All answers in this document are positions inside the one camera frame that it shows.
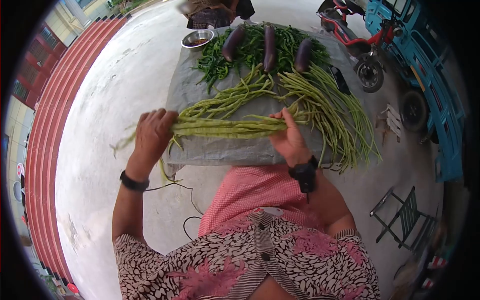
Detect purple eggplant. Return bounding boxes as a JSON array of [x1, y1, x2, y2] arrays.
[[262, 24, 277, 74], [221, 25, 247, 63], [293, 38, 313, 74]]

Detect red steps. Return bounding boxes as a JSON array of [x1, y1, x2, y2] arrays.
[[23, 13, 133, 295]]

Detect person's legs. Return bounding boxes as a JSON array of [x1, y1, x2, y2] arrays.
[[197, 164, 324, 238]]

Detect green folding chair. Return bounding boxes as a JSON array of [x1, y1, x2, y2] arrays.
[[369, 186, 440, 256]]

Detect small white stool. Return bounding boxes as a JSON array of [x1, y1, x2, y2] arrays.
[[376, 104, 403, 143]]

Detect pile of green peppers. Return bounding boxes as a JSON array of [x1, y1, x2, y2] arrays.
[[192, 22, 333, 95]]

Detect person's right thumb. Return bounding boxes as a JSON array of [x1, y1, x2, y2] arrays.
[[281, 107, 301, 131]]

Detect person's right hand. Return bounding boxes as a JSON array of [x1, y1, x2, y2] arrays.
[[268, 107, 314, 168]]

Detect grey woven tarp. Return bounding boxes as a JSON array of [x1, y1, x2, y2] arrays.
[[163, 22, 377, 178]]

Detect person's body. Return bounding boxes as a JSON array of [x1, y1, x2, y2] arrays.
[[112, 207, 382, 300]]

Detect black wrist band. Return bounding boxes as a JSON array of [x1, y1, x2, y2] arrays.
[[119, 169, 151, 193], [287, 154, 320, 204]]

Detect person's left hand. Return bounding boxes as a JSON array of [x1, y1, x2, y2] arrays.
[[132, 108, 179, 169]]

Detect blue cargo tricycle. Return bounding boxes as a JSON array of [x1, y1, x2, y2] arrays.
[[365, 0, 468, 184]]

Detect person's left fingers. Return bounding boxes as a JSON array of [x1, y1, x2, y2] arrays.
[[139, 108, 179, 130]]

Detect bundle of long beans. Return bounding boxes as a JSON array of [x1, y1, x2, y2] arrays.
[[109, 109, 313, 155]]

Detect flat black object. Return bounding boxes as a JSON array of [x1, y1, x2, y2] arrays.
[[328, 65, 352, 96]]

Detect red electric scooter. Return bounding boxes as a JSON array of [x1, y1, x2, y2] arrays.
[[316, 0, 404, 94]]

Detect pile of loose long beans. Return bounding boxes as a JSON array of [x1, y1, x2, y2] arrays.
[[179, 63, 383, 174]]

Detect metal bowl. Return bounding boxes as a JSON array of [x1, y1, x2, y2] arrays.
[[180, 29, 215, 52]]

